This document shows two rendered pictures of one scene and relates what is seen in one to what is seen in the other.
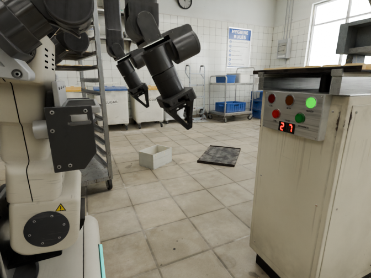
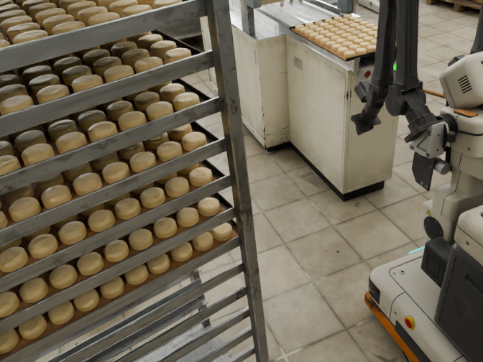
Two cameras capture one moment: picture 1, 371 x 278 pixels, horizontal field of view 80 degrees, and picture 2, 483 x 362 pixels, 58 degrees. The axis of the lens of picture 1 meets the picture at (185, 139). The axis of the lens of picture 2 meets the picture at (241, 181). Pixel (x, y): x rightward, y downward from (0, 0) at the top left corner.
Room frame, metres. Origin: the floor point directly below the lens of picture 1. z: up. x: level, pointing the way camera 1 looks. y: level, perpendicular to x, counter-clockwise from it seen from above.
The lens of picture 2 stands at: (1.26, 1.71, 1.69)
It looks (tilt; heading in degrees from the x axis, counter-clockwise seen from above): 36 degrees down; 277
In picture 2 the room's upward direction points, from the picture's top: 7 degrees counter-clockwise
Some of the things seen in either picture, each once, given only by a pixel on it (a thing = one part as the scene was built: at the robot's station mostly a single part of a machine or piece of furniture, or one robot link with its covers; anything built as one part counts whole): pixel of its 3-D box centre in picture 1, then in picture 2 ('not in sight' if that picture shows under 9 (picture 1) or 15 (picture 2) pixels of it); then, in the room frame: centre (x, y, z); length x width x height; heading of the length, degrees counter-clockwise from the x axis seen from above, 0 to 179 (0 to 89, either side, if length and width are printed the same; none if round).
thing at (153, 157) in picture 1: (155, 156); not in sight; (2.25, 0.32, 0.08); 0.30 x 0.22 x 0.16; 144
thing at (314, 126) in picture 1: (291, 112); (379, 77); (0.76, -0.37, 0.77); 0.24 x 0.04 x 0.14; 24
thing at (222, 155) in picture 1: (220, 154); not in sight; (2.48, -0.41, 0.01); 0.60 x 0.40 x 0.03; 161
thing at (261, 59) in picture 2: not in sight; (271, 62); (1.30, -1.60, 0.42); 1.28 x 0.72 x 0.84; 114
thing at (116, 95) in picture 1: (111, 107); not in sight; (3.99, 1.33, 0.38); 0.64 x 0.54 x 0.77; 24
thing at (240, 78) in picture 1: (238, 78); not in sight; (5.02, -1.15, 0.89); 0.44 x 0.36 x 0.20; 33
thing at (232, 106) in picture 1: (230, 106); not in sight; (4.92, -0.99, 0.28); 0.56 x 0.38 x 0.20; 122
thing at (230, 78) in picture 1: (225, 79); not in sight; (4.80, -0.83, 0.87); 0.40 x 0.30 x 0.16; 28
